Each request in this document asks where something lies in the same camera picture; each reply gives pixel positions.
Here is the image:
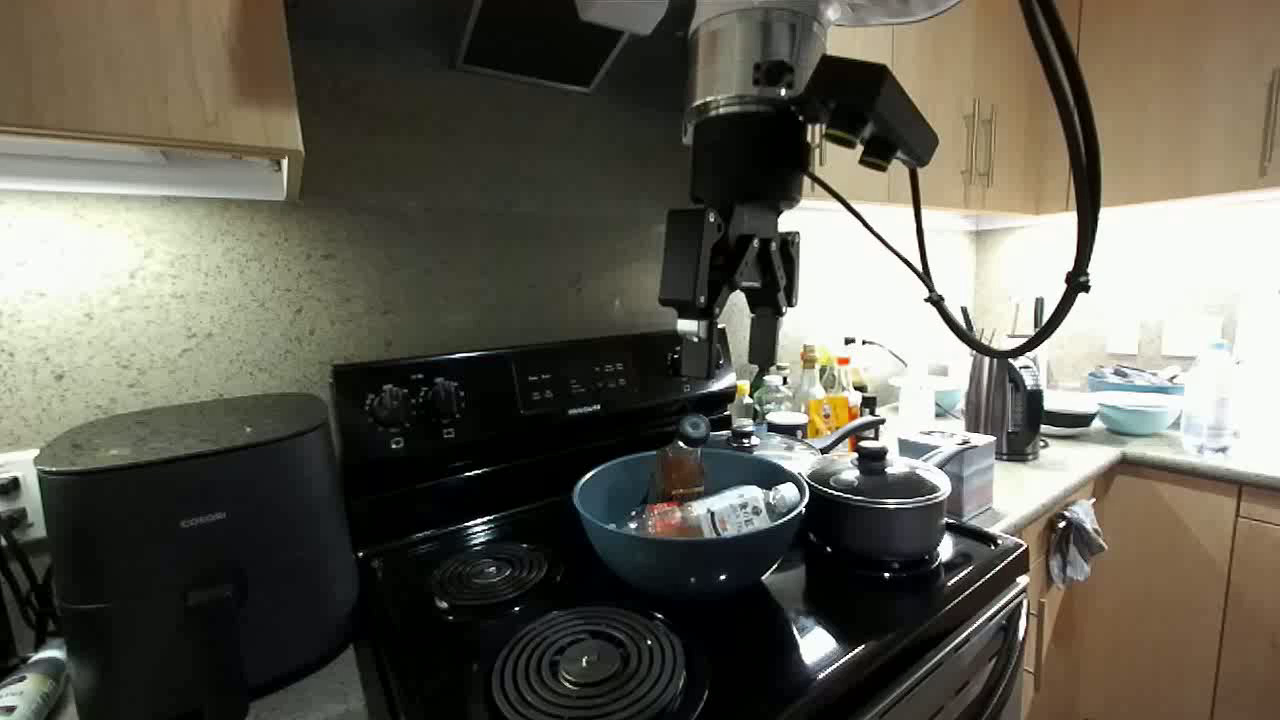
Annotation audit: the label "brown liquid white-label bottle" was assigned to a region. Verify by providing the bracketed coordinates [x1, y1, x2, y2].
[639, 442, 799, 541]

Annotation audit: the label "black pot with lid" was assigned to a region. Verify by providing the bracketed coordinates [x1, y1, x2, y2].
[805, 417, 953, 562]

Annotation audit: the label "yellow condiment box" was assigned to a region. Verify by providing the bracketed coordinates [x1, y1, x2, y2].
[805, 393, 857, 439]

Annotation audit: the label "blue bowl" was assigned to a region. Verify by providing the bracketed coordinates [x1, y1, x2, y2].
[572, 450, 810, 599]

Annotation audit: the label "upper wooden cabinet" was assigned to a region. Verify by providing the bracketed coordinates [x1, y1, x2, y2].
[0, 0, 304, 154]

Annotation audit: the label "knife block with utensils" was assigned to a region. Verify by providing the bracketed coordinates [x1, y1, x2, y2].
[965, 356, 1045, 465]

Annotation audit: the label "hanging dish towel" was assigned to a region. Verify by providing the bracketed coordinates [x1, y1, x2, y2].
[1047, 498, 1110, 583]

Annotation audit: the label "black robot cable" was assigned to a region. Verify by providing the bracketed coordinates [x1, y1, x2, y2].
[805, 0, 1110, 364]

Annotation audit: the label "wall power outlet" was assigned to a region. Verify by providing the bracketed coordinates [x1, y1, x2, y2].
[0, 448, 46, 545]

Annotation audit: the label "stacked bowls on counter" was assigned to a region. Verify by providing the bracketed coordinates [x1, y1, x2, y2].
[1083, 364, 1183, 436]

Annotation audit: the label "range hood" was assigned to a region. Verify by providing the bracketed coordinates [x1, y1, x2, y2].
[456, 0, 673, 90]

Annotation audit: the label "black electric stove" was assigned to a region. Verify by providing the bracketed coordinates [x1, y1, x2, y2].
[332, 330, 1029, 720]

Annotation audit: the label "wooden cabinet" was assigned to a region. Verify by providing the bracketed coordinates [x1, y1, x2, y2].
[0, 0, 304, 154]
[1020, 459, 1280, 720]

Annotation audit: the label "lower wooden cabinet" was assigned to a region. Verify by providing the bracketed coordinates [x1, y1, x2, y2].
[1020, 459, 1280, 720]

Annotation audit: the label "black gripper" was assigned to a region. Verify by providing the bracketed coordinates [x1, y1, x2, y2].
[659, 110, 810, 379]

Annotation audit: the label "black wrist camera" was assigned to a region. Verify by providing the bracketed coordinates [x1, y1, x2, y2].
[797, 54, 940, 170]

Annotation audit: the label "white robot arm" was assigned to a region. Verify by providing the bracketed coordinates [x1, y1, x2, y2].
[659, 0, 955, 370]

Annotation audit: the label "black air fryer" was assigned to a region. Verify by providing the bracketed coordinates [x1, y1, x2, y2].
[35, 393, 360, 720]

